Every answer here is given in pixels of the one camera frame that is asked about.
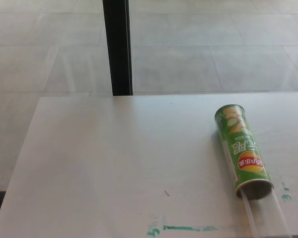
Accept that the clear plastic chips tray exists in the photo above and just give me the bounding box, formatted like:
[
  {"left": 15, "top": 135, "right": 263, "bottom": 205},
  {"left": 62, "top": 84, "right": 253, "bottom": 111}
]
[{"left": 240, "top": 186, "right": 293, "bottom": 238}]

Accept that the black vertical post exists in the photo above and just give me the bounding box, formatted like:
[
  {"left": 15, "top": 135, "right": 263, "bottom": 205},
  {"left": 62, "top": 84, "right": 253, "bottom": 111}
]
[{"left": 102, "top": 0, "right": 134, "bottom": 97}]

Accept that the green Lay's chips can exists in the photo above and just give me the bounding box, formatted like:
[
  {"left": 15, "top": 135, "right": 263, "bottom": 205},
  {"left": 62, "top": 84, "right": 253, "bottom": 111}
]
[{"left": 215, "top": 104, "right": 274, "bottom": 200}]

